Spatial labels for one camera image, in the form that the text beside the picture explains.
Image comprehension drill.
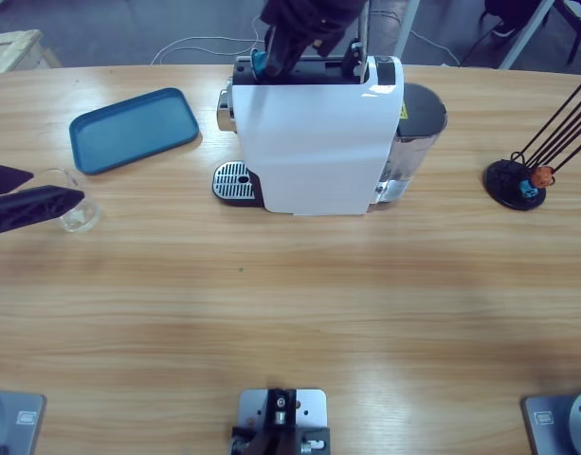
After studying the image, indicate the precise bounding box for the dark coffee machine water tank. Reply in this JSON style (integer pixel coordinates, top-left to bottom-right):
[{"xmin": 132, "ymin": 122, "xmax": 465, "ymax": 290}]
[{"xmin": 374, "ymin": 82, "xmax": 448, "ymax": 205}]

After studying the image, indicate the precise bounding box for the black capsule holder with rods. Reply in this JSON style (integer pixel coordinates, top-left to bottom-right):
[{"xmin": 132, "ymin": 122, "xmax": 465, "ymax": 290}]
[{"xmin": 482, "ymin": 78, "xmax": 581, "ymax": 212}]

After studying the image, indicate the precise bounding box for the white upright post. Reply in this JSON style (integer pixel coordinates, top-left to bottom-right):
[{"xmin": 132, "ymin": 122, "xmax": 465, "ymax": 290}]
[{"xmin": 392, "ymin": 0, "xmax": 422, "ymax": 61}]

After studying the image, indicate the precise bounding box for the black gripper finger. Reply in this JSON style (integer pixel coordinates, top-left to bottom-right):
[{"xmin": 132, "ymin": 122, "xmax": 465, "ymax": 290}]
[
  {"xmin": 263, "ymin": 26, "xmax": 294, "ymax": 80},
  {"xmin": 0, "ymin": 184, "xmax": 86, "ymax": 236},
  {"xmin": 0, "ymin": 164, "xmax": 35, "ymax": 198},
  {"xmin": 281, "ymin": 33, "xmax": 315, "ymax": 77}
]

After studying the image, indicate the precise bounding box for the white slanted frame leg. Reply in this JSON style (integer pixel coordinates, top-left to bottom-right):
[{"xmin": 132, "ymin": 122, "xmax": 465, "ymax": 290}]
[{"xmin": 499, "ymin": 0, "xmax": 556, "ymax": 71}]

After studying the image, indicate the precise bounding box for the white capsule coffee machine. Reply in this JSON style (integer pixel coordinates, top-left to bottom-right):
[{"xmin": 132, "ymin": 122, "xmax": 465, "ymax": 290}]
[{"xmin": 211, "ymin": 55, "xmax": 406, "ymax": 218}]

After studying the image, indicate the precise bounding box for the black chair leg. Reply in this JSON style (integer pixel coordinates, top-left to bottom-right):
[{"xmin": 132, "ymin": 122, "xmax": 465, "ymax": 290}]
[{"xmin": 567, "ymin": 0, "xmax": 581, "ymax": 65}]

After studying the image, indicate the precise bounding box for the arm grey base plate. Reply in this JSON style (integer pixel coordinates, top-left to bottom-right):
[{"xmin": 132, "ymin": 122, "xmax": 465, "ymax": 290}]
[
  {"xmin": 521, "ymin": 388, "xmax": 581, "ymax": 455},
  {"xmin": 0, "ymin": 389, "xmax": 48, "ymax": 455}
]

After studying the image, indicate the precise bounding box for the orange coffee capsule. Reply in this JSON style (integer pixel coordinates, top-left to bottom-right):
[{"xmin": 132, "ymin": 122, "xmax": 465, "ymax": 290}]
[{"xmin": 530, "ymin": 165, "xmax": 555, "ymax": 189}]

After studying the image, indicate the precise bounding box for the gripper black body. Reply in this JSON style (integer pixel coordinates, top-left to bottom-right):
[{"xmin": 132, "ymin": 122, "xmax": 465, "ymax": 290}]
[{"xmin": 259, "ymin": 0, "xmax": 367, "ymax": 58}]

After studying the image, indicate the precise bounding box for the silver coffee machine lever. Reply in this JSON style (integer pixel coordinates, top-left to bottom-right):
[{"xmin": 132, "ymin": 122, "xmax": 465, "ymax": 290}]
[{"xmin": 340, "ymin": 0, "xmax": 372, "ymax": 84}]

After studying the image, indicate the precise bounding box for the black sneaker white sole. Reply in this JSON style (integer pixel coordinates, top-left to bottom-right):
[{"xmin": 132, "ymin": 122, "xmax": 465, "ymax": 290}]
[{"xmin": 483, "ymin": 0, "xmax": 521, "ymax": 38}]

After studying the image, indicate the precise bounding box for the white floor cable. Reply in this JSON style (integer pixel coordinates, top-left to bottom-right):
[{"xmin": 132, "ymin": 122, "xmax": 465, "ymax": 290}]
[{"xmin": 150, "ymin": 0, "xmax": 462, "ymax": 67}]

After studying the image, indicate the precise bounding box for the grey mount plate dark post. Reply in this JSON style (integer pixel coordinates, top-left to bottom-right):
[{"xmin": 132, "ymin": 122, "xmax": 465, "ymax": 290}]
[{"xmin": 230, "ymin": 388, "xmax": 332, "ymax": 455}]

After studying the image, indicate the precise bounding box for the clear glass cup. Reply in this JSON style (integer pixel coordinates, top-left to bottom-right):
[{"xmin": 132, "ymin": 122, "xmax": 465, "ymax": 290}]
[{"xmin": 43, "ymin": 168, "xmax": 104, "ymax": 233}]

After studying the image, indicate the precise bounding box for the light wooden crate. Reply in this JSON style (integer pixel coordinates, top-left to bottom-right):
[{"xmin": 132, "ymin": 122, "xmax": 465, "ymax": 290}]
[{"xmin": 0, "ymin": 28, "xmax": 64, "ymax": 75}]

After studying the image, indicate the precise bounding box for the teal rectangular tray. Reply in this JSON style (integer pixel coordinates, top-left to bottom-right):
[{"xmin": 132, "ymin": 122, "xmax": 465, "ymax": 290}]
[{"xmin": 68, "ymin": 87, "xmax": 200, "ymax": 176}]

